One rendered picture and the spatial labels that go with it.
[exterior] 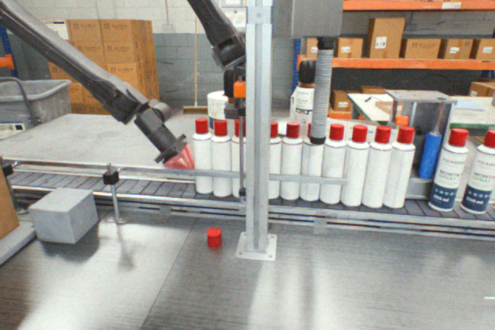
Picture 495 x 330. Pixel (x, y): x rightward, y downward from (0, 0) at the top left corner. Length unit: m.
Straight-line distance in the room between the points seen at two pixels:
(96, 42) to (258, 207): 3.75
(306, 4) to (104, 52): 3.77
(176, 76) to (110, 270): 4.86
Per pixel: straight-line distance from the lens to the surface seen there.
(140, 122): 0.80
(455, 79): 5.77
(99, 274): 0.74
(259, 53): 0.56
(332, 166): 0.77
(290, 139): 0.75
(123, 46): 4.10
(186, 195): 0.85
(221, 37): 0.75
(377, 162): 0.78
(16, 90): 3.86
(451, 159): 0.84
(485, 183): 0.89
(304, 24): 0.56
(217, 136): 0.76
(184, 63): 5.38
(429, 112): 0.97
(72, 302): 0.71
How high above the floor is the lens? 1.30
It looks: 21 degrees down
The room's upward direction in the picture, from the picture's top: straight up
